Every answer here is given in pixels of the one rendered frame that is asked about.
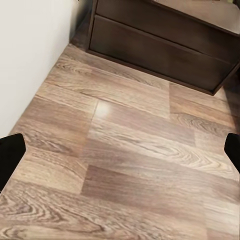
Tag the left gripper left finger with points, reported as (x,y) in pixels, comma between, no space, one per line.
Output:
(12,150)

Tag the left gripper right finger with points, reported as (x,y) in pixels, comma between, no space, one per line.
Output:
(232,149)

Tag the nightstand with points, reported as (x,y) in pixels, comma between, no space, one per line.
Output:
(193,43)

